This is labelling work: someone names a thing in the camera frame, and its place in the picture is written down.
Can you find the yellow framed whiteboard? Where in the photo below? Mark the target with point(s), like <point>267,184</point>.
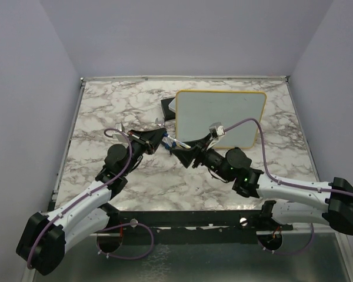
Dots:
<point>197,110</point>

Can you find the black box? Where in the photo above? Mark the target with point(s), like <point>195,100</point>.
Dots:
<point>167,113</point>

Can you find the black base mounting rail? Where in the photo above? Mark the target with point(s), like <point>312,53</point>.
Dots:
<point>199,227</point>

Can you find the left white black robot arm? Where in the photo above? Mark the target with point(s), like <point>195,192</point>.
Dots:
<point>47,237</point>

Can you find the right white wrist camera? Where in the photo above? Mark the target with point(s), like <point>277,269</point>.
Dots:
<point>217,132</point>

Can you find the aluminium frame rail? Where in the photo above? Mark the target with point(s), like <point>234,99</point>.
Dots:
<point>306,228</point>

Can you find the blue whiteboard marker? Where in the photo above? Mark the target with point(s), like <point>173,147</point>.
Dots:
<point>176,141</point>

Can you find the white flat box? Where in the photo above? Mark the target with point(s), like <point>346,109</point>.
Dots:
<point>172,105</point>

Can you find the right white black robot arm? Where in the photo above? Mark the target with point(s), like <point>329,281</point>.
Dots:
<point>328,203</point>

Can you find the blue handled pliers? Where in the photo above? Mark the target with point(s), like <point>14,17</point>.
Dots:
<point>168,144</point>

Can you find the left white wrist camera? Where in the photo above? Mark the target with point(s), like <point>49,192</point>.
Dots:
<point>119,133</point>

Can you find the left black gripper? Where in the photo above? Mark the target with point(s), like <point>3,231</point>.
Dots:
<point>150,140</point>

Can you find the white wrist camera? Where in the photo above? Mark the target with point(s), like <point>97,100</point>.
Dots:
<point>217,132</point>
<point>119,133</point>

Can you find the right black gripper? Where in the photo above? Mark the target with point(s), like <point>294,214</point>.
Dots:
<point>186,155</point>

